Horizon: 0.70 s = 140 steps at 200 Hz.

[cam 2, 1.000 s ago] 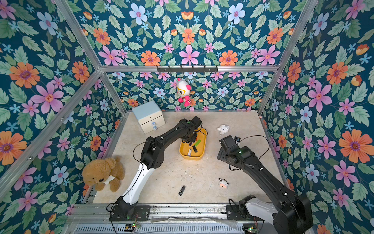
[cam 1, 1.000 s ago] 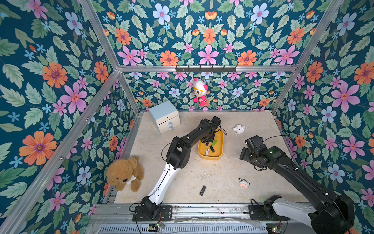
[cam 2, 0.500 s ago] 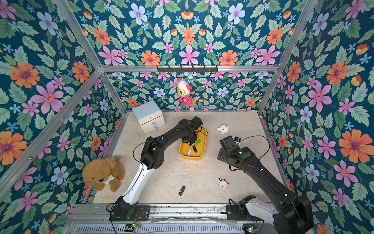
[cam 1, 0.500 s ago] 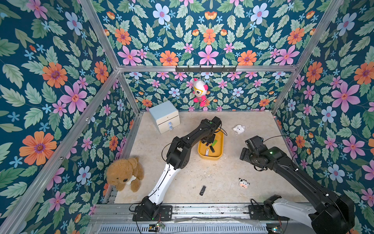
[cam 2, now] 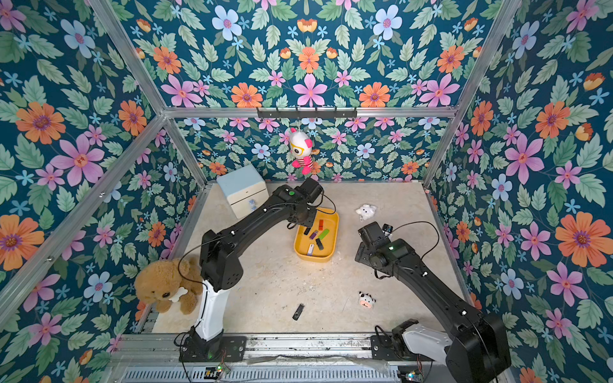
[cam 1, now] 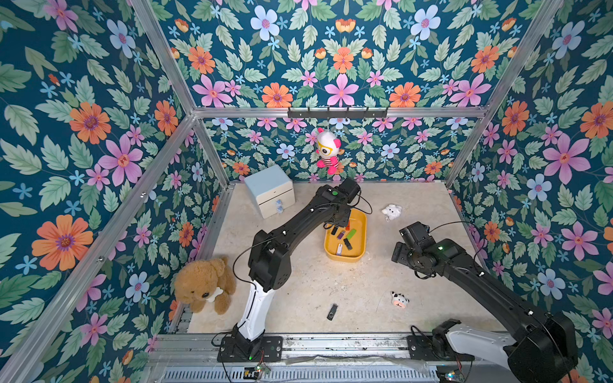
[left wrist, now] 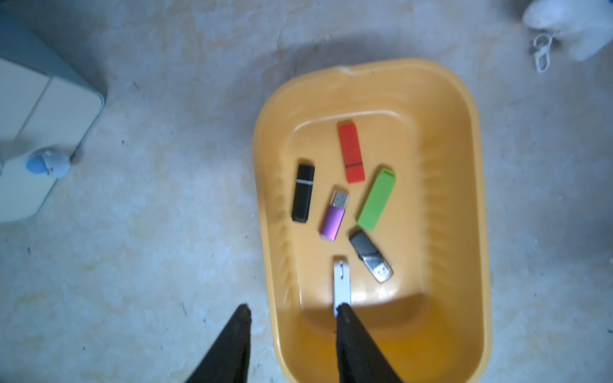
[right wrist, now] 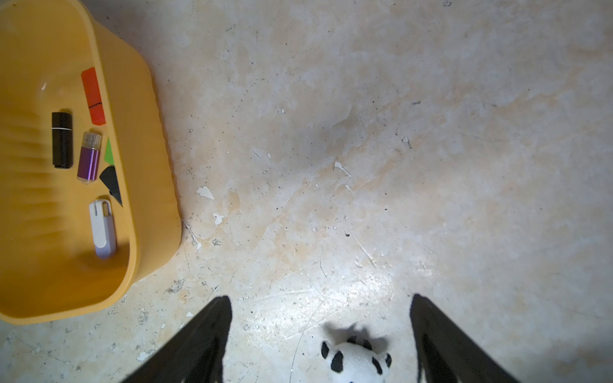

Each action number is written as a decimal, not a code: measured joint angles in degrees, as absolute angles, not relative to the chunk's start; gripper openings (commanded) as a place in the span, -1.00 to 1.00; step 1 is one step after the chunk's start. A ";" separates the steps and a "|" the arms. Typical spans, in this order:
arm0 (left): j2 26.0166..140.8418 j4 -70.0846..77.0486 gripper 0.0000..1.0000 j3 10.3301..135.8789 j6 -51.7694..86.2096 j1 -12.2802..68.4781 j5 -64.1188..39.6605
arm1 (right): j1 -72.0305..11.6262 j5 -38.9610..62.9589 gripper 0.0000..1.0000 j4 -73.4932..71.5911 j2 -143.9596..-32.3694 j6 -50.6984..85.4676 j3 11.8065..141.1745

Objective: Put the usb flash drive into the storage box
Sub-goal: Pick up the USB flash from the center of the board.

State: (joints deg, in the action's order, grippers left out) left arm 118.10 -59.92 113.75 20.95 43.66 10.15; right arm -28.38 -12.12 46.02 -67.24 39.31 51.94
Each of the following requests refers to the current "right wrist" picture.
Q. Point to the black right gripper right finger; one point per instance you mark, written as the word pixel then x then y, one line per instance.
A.
pixel 445 352

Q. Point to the black usb flash drive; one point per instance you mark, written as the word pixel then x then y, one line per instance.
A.
pixel 62 140

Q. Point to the dark grey usb flash drive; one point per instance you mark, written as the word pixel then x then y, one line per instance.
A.
pixel 109 178

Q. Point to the green usb flash drive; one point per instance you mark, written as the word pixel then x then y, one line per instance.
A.
pixel 108 156

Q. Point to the purple usb flash drive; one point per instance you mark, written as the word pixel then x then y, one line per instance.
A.
pixel 89 157

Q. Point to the white usb flash drive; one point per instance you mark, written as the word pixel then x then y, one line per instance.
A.
pixel 103 228

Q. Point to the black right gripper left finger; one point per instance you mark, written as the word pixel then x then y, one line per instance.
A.
pixel 195 353

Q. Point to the red usb flash drive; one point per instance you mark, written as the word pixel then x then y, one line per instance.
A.
pixel 93 96

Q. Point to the yellow plastic storage box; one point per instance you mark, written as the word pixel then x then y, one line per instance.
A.
pixel 49 268

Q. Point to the small cow figurine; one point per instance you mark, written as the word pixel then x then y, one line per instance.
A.
pixel 355 361

